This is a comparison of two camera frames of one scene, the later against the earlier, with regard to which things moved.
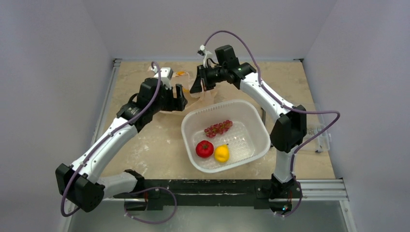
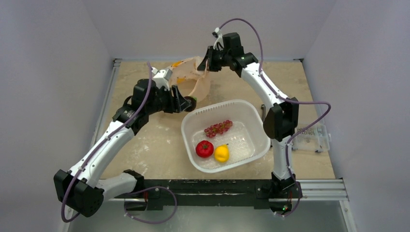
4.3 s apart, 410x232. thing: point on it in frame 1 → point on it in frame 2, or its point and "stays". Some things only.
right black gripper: [202, 77] → [212, 59]
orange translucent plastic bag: [186, 82] → [189, 67]
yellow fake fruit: [222, 153] stays
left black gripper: [176, 104] stays
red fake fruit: [204, 149] stays
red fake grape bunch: [218, 128] stays
